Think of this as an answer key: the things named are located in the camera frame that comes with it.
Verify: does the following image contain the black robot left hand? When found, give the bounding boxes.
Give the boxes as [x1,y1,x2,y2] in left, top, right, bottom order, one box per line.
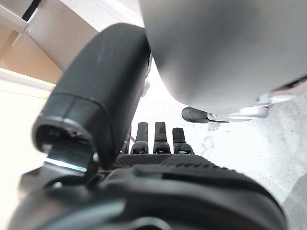
[7,23,288,230]

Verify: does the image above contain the white counter cabinet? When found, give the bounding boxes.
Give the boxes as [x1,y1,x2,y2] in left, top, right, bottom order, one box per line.
[0,0,100,230]

